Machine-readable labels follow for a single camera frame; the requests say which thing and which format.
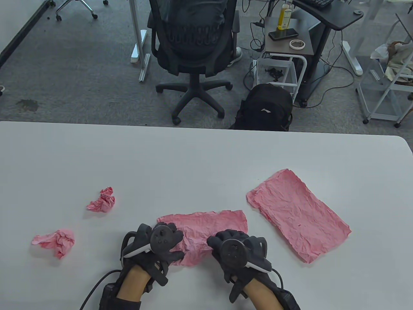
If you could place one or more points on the person's right hand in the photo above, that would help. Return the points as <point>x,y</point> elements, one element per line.
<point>256,248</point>

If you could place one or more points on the person's left hand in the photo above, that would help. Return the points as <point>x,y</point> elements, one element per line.
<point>142,232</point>

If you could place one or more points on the person's left forearm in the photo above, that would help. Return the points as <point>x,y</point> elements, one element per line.
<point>132,285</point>

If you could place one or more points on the person's right forearm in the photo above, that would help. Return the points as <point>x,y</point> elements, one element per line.
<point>263,295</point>

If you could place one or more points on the black left hand controller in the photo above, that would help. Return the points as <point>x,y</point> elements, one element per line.
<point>163,240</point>

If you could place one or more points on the black hand controller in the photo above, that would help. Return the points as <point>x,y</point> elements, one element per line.
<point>163,240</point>
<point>233,253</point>

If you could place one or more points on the black right hand controller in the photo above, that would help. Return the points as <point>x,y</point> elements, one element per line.
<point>233,253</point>

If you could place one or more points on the black backpack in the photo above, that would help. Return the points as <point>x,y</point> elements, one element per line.
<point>264,103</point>

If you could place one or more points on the black mesh office chair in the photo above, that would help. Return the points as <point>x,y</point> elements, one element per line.
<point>190,64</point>

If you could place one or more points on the small black gadget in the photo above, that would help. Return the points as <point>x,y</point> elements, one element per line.
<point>274,73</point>

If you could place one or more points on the white power strip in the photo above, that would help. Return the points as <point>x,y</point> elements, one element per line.
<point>255,69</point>

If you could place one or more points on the white wheeled shelf cart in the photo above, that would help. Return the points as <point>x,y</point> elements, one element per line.
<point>387,103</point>

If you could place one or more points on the white desk leg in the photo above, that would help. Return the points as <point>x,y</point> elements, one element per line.
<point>351,58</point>
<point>137,32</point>

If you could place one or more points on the white tape roll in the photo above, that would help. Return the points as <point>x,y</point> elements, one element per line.
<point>291,45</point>

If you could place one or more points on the black smartphone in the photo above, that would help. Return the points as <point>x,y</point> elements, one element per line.
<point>283,34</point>

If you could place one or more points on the yellow liquid bottle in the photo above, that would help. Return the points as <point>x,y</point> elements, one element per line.
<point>285,17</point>

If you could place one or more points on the chrome base office chair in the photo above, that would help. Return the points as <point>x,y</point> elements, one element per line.
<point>85,5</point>

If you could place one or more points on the beige cloth bundle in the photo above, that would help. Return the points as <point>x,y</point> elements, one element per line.
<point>400,58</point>

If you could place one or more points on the black standing desk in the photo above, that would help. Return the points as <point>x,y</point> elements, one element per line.
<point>338,16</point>

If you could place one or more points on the black keyboard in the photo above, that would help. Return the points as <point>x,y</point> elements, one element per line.
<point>319,3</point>

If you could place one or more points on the grey side table white frame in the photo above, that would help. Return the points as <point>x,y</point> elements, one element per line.
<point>280,46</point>

